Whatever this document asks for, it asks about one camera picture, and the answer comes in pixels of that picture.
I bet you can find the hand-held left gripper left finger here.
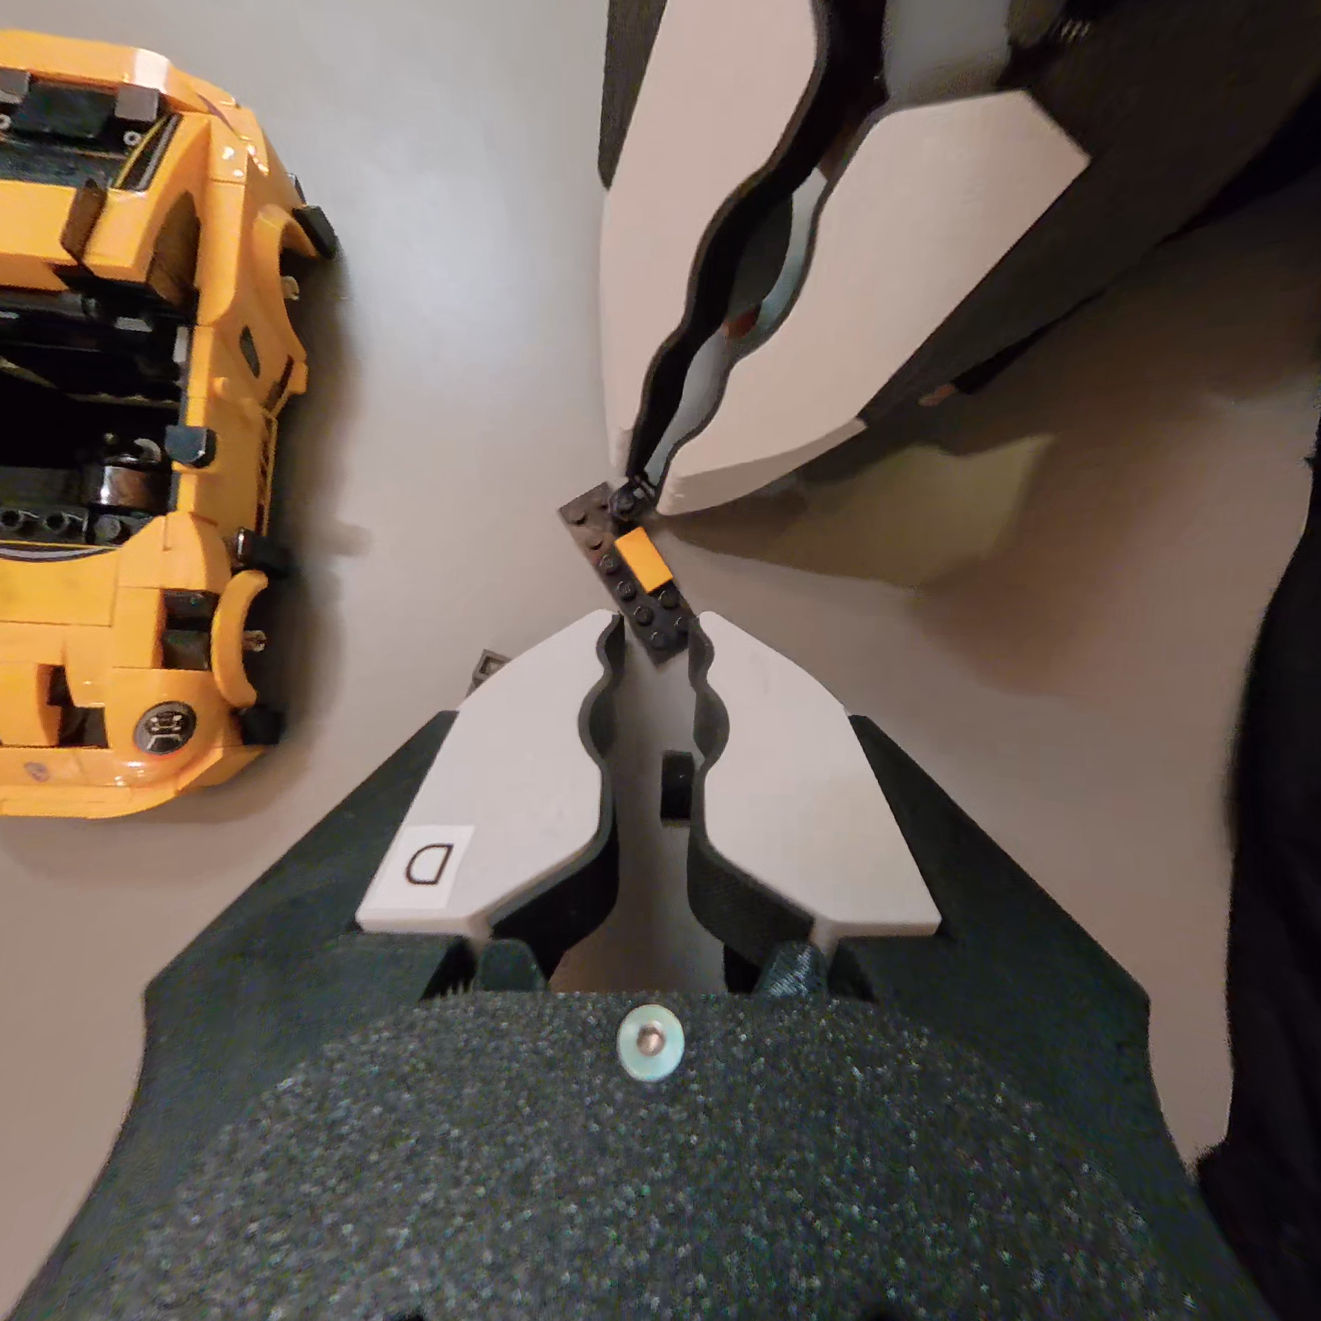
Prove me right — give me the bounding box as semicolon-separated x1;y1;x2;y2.
353;609;625;977

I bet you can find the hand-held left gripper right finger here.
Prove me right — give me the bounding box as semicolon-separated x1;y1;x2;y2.
685;610;943;982

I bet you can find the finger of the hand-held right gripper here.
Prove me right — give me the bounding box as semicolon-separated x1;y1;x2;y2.
599;0;888;486
655;88;1093;518

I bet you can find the black lego plate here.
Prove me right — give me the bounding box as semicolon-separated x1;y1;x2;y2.
559;480;690;659

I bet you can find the yellow lego car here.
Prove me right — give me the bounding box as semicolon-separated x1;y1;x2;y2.
0;29;341;820

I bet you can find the person's torso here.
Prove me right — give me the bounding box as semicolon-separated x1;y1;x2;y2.
1192;444;1321;1321

